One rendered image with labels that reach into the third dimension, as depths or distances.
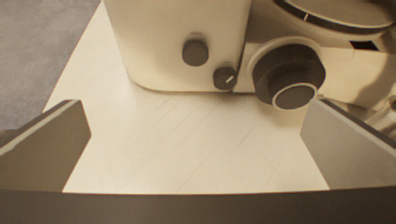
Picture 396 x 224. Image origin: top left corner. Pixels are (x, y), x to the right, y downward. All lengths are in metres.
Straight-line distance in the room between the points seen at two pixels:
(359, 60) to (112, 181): 0.27
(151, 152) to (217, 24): 0.13
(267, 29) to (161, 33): 0.11
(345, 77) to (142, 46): 0.21
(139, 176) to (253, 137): 0.12
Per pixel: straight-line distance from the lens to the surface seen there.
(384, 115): 0.25
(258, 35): 0.22
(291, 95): 0.19
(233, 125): 0.22
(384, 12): 0.31
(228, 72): 0.20
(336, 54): 0.24
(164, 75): 0.22
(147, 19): 0.18
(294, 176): 0.22
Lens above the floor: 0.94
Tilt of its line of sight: 55 degrees down
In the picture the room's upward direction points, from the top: 4 degrees clockwise
